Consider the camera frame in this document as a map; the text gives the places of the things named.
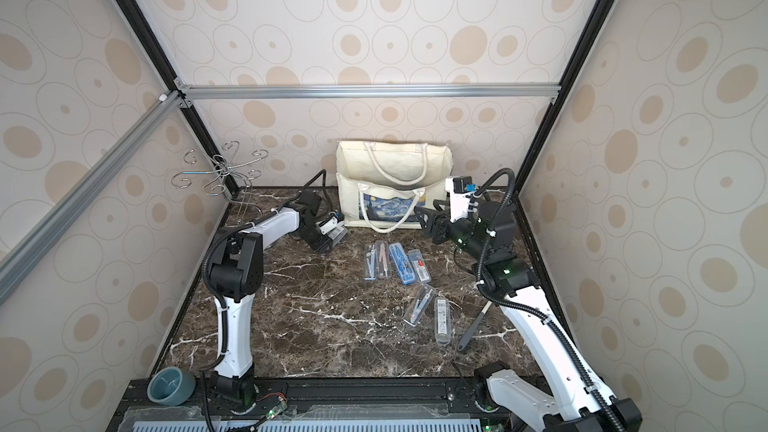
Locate long barcode clear case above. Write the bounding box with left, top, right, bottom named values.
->
left=327, top=224, right=348, bottom=248

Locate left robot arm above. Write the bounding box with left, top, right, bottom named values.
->
left=201, top=183, right=344, bottom=405

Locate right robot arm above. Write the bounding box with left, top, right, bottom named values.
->
left=413, top=168, right=642, bottom=431

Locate pink compass case upper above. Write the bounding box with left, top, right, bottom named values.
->
left=374, top=240, right=391, bottom=280

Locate blue compass clear case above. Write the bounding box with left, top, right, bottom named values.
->
left=388, top=242, right=416, bottom=285

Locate cream canvas tote bag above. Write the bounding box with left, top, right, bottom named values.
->
left=335, top=140, right=453, bottom=233

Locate light blue compass case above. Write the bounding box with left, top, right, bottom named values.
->
left=363, top=244, right=377, bottom=281

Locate clear compass case right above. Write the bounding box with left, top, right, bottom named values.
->
left=434, top=297, right=453, bottom=346

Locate red label clear case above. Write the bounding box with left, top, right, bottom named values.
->
left=407, top=249, right=431, bottom=283

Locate silver aluminium crossbar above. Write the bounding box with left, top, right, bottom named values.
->
left=181, top=83, right=560, bottom=100

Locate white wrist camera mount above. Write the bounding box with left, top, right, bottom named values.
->
left=316, top=215, right=339, bottom=235

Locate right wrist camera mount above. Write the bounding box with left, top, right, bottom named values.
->
left=445, top=176, right=477, bottom=223

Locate chrome wire cup rack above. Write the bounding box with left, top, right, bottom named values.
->
left=170, top=140, right=269, bottom=224

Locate silver aluminium left rail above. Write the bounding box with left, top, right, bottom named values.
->
left=1, top=90, right=182, bottom=301

